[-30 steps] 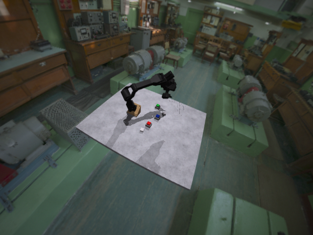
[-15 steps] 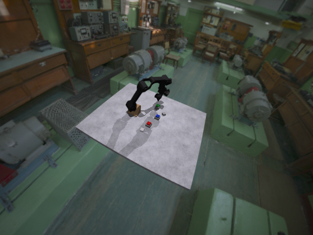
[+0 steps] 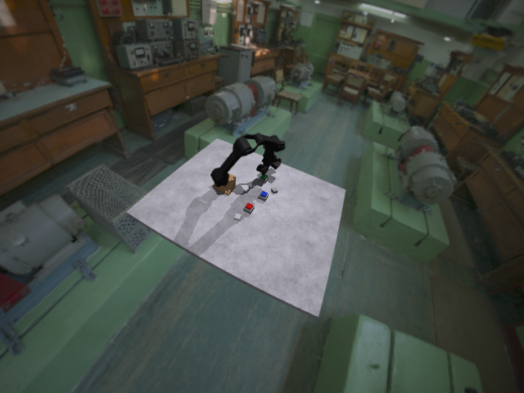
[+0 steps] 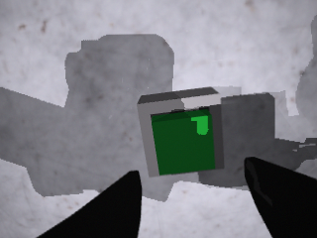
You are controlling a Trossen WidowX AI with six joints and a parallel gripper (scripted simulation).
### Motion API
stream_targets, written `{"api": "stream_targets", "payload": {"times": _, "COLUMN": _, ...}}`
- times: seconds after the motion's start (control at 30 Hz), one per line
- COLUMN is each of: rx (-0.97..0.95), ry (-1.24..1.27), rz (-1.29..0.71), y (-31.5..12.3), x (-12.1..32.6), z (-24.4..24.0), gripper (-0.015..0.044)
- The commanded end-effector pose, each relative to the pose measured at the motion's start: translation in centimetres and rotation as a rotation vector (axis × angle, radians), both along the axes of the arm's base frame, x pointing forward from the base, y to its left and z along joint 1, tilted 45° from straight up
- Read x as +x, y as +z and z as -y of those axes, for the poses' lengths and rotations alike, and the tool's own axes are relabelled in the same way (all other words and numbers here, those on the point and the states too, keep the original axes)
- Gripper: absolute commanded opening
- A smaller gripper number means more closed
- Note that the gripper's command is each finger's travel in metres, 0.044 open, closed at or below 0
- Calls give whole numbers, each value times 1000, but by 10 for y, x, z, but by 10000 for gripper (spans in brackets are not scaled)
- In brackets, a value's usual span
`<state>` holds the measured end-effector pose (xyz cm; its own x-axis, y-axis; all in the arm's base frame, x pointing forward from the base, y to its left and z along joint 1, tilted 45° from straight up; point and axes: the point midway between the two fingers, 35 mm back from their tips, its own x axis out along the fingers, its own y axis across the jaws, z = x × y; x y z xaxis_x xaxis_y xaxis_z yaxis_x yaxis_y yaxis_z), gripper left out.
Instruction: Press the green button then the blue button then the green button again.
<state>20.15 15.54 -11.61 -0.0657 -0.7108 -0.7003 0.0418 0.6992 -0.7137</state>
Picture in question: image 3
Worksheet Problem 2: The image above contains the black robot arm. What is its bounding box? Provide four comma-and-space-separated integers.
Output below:
210, 133, 286, 187

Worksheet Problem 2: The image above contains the blue button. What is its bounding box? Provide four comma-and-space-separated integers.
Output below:
258, 191, 269, 201

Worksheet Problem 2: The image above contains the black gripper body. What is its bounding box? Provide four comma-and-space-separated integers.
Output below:
256, 153, 277, 174

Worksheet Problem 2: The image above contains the red button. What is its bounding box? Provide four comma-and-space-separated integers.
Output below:
243, 203, 255, 214

